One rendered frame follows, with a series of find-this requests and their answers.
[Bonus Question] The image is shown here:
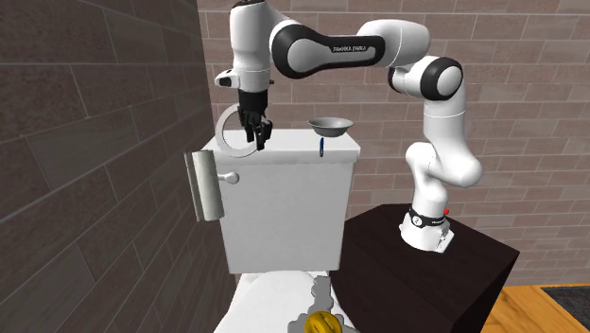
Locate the grey toilet paper holder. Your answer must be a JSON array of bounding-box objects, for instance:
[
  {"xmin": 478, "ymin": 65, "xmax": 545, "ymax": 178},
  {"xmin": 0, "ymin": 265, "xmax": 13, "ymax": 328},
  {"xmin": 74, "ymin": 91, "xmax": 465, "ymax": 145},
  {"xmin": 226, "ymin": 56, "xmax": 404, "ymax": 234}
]
[{"xmin": 182, "ymin": 149, "xmax": 226, "ymax": 223}]

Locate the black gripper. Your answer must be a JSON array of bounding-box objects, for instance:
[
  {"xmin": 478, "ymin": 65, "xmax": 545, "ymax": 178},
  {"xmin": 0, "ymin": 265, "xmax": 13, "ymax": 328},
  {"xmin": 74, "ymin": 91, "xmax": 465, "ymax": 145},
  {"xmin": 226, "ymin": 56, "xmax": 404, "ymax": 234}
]
[{"xmin": 236, "ymin": 89, "xmax": 274, "ymax": 152}]

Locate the white toilet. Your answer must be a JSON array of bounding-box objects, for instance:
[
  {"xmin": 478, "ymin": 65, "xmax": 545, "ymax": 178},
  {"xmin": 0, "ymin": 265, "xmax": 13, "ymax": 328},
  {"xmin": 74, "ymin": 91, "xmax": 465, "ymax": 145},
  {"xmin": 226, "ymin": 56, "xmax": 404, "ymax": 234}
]
[{"xmin": 200, "ymin": 128, "xmax": 362, "ymax": 333}]

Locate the grey bowl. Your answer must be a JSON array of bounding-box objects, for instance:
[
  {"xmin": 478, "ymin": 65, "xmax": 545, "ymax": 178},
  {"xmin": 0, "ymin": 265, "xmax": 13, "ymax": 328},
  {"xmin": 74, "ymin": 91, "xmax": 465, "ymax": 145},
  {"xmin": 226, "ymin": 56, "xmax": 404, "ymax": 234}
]
[{"xmin": 306, "ymin": 116, "xmax": 356, "ymax": 138}]

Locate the yellow round object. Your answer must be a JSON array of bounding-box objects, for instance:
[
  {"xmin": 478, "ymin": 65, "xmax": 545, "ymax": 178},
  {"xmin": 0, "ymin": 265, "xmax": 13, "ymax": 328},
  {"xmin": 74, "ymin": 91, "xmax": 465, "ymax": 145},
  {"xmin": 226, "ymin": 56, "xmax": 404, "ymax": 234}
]
[{"xmin": 304, "ymin": 310, "xmax": 344, "ymax": 333}]

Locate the white ring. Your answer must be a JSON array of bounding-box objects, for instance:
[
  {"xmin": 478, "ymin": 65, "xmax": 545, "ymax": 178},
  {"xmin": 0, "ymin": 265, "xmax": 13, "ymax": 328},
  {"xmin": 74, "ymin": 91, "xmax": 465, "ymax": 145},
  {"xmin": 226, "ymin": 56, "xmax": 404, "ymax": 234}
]
[{"xmin": 214, "ymin": 103, "xmax": 260, "ymax": 159}]

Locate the dark robot stand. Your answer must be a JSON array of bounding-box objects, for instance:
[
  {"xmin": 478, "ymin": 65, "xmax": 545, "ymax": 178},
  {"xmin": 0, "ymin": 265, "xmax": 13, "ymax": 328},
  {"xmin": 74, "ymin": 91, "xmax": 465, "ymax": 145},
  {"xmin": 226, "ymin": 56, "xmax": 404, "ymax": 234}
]
[{"xmin": 328, "ymin": 203, "xmax": 521, "ymax": 333}]

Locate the dark grey floor mat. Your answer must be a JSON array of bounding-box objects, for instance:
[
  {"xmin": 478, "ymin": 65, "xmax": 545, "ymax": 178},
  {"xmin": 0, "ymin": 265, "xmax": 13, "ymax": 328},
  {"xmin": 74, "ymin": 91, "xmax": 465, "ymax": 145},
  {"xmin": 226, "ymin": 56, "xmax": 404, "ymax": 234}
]
[{"xmin": 540, "ymin": 286, "xmax": 590, "ymax": 331}]

